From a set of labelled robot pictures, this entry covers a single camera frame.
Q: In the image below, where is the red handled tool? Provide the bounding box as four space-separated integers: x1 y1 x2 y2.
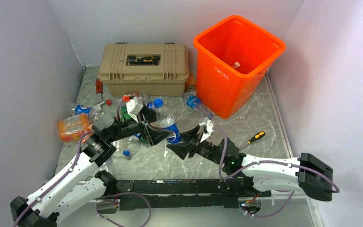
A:
94 79 105 111

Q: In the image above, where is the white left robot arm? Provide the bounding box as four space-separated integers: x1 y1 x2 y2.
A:
10 104 172 227

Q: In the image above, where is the yellow black screwdriver on table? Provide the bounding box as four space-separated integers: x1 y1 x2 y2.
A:
239 131 266 149

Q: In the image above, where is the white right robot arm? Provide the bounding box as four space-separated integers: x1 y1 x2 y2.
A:
167 126 340 201

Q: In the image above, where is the orange plastic bin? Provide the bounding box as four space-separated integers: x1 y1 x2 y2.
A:
193 15 286 119

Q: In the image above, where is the large orange label bottle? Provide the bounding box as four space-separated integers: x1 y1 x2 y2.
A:
233 61 240 69

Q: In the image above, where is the orange bottle behind toolbox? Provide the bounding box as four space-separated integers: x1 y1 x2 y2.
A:
185 73 196 92

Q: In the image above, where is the crushed orange label bottle left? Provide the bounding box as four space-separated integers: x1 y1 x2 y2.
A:
57 114 93 142

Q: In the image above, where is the blue label bottle near bin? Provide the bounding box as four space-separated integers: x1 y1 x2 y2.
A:
183 92 214 120

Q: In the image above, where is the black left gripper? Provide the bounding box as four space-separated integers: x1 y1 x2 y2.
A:
107 103 173 145

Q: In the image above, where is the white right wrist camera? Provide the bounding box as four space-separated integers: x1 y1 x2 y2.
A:
198 120 214 143

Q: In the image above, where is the black yellow screwdriver on toolbox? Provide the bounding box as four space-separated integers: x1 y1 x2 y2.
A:
125 55 154 62

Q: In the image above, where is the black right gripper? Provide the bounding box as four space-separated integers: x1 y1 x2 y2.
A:
167 125 225 166

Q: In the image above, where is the tan plastic toolbox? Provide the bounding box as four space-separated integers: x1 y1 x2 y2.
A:
98 43 190 96

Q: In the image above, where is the red label clear bottle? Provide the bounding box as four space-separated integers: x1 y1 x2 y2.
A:
128 93 149 103

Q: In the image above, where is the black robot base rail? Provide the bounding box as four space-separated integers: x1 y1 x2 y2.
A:
101 177 271 211

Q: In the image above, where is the pepsi bottle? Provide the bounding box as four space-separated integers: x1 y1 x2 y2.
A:
67 103 103 122
153 98 182 144

